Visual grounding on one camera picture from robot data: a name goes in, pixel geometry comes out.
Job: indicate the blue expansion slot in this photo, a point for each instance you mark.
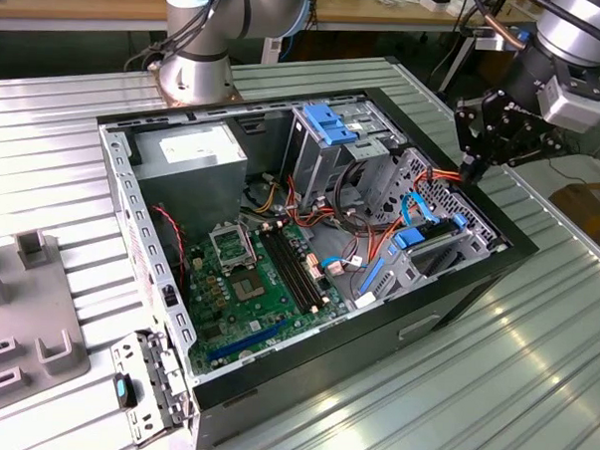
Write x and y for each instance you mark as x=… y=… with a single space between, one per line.
x=250 y=340

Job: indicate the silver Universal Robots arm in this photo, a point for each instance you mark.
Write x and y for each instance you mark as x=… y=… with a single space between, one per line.
x=197 y=66

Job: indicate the white device on desk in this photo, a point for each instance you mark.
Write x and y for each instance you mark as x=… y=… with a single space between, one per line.
x=434 y=1

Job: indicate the black and blue latch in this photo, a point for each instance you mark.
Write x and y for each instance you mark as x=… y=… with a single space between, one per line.
x=121 y=390

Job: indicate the grey metal disk bay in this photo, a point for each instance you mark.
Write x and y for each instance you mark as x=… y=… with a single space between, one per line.
x=402 y=274

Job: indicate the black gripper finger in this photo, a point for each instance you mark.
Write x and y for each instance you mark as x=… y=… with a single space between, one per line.
x=512 y=149
x=471 y=128

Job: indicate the silver optical drive cage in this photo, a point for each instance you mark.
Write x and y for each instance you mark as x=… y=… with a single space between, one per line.
x=315 y=156

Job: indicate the hard disk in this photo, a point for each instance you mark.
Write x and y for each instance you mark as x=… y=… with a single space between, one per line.
x=409 y=238

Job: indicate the brown cardboard box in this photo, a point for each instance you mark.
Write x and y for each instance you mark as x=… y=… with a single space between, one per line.
x=589 y=208

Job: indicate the black RAM slot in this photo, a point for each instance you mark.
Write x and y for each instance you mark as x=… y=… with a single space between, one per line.
x=284 y=269
x=303 y=270
x=290 y=269
x=296 y=270

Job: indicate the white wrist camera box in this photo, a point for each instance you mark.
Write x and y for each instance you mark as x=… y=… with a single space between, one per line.
x=571 y=110

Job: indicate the green motherboard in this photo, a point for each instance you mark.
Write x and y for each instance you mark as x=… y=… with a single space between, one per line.
x=264 y=308

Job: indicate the grey power supply unit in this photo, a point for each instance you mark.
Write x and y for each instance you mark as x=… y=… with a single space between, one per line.
x=189 y=190

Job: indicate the perforated grey metal panel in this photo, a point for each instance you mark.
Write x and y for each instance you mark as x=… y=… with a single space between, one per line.
x=450 y=201

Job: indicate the blue plastic drive latch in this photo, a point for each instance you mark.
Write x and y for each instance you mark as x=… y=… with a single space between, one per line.
x=331 y=129

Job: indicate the silver slot cover flap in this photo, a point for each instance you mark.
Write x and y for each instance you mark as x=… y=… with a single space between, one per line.
x=128 y=363

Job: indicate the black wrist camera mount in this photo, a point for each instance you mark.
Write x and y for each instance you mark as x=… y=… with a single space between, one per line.
x=580 y=80

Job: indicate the grey parts rack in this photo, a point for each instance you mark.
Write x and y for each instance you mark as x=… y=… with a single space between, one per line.
x=27 y=313

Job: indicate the white paper tag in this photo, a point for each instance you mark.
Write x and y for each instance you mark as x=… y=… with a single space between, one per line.
x=365 y=301

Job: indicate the black open PC case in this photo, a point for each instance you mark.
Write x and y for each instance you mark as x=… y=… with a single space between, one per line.
x=326 y=368

